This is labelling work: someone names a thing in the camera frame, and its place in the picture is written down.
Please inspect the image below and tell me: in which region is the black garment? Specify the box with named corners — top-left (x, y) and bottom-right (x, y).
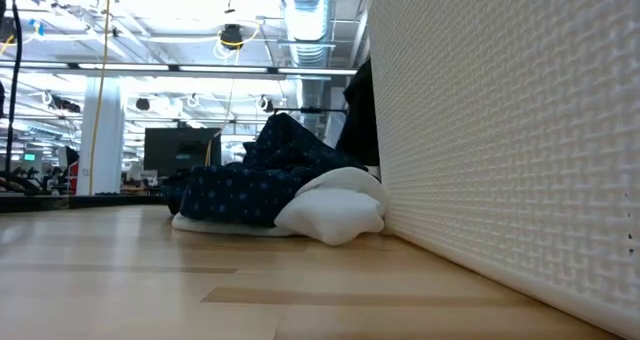
top-left (335, 59), bottom-right (381, 167)

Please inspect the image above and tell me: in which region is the navy dotted garment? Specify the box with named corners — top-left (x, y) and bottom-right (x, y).
top-left (164, 112), bottom-right (370, 229)

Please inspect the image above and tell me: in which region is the white plastic storage bin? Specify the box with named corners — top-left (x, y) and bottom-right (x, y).
top-left (367, 0), bottom-right (640, 340)

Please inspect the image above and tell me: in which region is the ceiling light strip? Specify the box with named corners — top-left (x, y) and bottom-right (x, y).
top-left (0, 62), bottom-right (359, 80)

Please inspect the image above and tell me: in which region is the black monitor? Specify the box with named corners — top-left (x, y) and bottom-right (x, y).
top-left (143, 127), bottom-right (223, 179)

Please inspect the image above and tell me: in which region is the black ceiling device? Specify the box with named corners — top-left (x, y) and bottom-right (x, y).
top-left (219, 23), bottom-right (245, 51)

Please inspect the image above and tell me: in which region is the white pillar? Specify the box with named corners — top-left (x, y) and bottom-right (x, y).
top-left (76, 76), bottom-right (126, 197)

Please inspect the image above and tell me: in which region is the hanging yellow cable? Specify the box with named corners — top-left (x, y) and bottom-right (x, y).
top-left (203, 27), bottom-right (264, 167)

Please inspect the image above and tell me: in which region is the silver air duct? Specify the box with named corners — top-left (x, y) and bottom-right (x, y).
top-left (278, 0), bottom-right (335, 134)

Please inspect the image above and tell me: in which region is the long yellow cable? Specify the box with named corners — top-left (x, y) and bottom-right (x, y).
top-left (87, 0), bottom-right (113, 197)

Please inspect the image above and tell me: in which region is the black aluminium table frame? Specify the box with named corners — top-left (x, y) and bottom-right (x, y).
top-left (0, 193), bottom-right (171, 214)

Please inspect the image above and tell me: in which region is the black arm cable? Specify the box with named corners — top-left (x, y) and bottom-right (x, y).
top-left (3, 0), bottom-right (24, 175)

